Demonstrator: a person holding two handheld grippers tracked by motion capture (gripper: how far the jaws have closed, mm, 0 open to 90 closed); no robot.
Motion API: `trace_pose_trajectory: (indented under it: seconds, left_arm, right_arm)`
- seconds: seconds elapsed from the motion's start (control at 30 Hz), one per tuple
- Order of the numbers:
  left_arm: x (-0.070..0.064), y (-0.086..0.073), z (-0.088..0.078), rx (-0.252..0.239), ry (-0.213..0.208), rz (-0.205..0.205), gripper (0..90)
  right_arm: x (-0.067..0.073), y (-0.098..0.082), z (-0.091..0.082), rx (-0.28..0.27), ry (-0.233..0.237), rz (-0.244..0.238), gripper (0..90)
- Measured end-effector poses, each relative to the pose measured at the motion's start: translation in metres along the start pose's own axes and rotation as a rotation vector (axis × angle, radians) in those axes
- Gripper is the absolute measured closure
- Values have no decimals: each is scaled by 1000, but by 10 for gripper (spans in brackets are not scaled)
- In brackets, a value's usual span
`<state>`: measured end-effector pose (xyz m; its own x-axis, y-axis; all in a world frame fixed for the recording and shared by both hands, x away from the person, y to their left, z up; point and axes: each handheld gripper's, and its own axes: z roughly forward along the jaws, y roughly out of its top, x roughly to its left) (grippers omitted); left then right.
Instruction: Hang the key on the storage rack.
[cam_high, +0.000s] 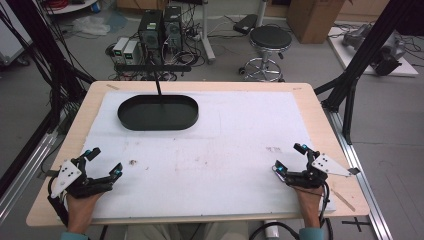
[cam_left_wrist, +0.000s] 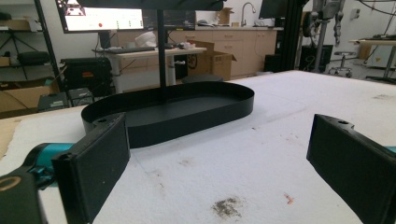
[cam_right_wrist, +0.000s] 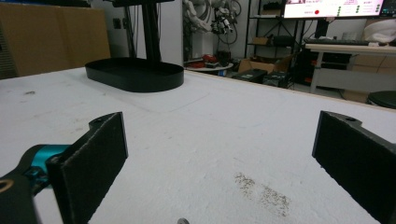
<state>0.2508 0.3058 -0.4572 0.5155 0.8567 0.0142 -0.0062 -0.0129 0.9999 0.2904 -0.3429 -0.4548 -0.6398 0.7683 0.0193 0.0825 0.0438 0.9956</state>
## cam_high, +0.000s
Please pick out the person's right hand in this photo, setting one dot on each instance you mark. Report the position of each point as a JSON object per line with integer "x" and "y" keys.
{"x": 310, "y": 203}

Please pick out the person's left hand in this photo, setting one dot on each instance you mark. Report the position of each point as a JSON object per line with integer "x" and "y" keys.
{"x": 80, "y": 210}

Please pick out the white power supply unit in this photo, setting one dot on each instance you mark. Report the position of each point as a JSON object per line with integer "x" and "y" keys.
{"x": 131, "y": 52}
{"x": 120, "y": 50}

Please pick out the aluminium rail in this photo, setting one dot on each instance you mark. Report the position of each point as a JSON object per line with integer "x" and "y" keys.
{"x": 26, "y": 163}
{"x": 361, "y": 180}

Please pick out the white foam mat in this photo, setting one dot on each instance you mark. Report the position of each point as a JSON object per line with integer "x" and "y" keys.
{"x": 206, "y": 160}

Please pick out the black round stool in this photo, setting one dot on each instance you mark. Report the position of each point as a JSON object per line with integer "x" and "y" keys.
{"x": 270, "y": 40}

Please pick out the white plastic bag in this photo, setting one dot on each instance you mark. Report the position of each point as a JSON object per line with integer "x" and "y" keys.
{"x": 90, "y": 25}

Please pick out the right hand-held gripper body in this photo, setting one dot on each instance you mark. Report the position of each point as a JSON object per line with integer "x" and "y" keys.
{"x": 328, "y": 165}

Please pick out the black camera stand pole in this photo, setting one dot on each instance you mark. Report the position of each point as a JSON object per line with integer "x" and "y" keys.
{"x": 153, "y": 68}

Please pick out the black flat device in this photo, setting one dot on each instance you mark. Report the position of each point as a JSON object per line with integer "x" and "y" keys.
{"x": 245, "y": 24}

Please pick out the white board with grey equipment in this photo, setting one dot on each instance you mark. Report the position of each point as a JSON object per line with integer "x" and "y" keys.
{"x": 373, "y": 46}

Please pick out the person's legs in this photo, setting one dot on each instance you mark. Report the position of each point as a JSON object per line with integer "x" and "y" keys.
{"x": 186, "y": 231}

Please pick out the cardboard box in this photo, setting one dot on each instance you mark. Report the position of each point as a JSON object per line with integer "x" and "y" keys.
{"x": 313, "y": 20}

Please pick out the thin wooden stick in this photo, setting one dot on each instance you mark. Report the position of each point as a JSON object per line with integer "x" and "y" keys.
{"x": 343, "y": 200}

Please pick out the white metal table leg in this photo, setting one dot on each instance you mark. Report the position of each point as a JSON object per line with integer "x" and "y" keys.
{"x": 206, "y": 33}

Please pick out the black oval tray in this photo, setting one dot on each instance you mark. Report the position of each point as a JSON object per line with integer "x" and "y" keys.
{"x": 158, "y": 113}

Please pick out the black metal frame stand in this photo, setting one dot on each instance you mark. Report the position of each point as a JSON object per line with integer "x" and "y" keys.
{"x": 360, "y": 60}
{"x": 50, "y": 60}

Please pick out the black computer tower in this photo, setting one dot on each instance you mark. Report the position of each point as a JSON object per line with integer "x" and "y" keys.
{"x": 151, "y": 33}
{"x": 173, "y": 30}

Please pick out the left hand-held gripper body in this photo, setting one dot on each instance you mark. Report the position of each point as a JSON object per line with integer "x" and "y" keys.
{"x": 66, "y": 176}

